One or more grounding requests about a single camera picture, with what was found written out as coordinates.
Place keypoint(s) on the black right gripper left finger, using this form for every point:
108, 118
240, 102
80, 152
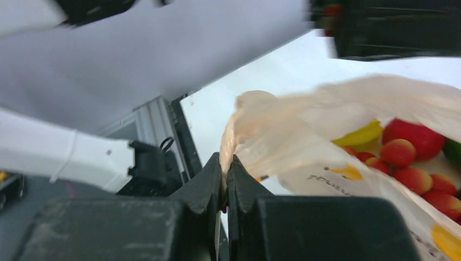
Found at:
183, 226

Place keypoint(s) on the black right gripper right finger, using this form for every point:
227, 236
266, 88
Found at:
264, 226

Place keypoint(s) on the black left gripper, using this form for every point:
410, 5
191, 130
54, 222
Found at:
387, 30

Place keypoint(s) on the orange translucent plastic bag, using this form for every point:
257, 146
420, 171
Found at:
290, 137

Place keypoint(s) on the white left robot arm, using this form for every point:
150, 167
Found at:
34, 147

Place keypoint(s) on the yellow green fake mango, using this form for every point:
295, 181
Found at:
370, 132

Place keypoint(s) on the red fake apple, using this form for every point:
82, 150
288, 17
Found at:
428, 144

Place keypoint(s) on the red fake grape bunch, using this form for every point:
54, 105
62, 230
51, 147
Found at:
395, 159

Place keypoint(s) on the aluminium frame rail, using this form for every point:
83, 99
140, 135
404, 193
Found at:
155, 121

